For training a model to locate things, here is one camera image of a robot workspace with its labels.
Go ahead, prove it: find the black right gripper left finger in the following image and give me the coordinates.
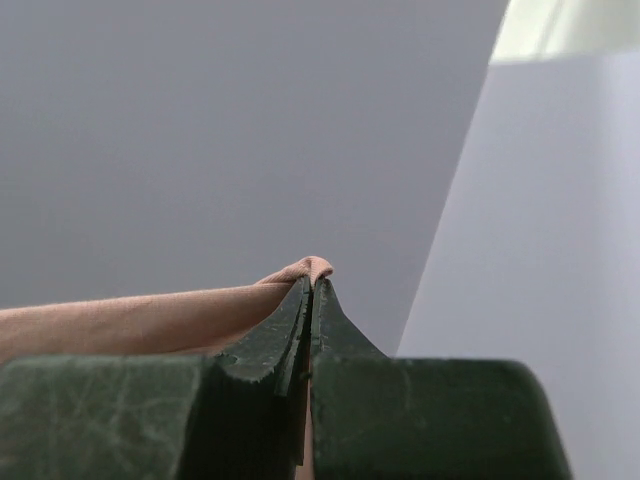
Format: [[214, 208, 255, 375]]
[[1, 279, 311, 479]]

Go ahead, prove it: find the pink t shirt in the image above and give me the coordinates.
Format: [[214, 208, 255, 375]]
[[1, 256, 333, 362]]

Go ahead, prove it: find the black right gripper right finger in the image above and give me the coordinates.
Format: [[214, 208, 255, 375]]
[[311, 279, 572, 479]]

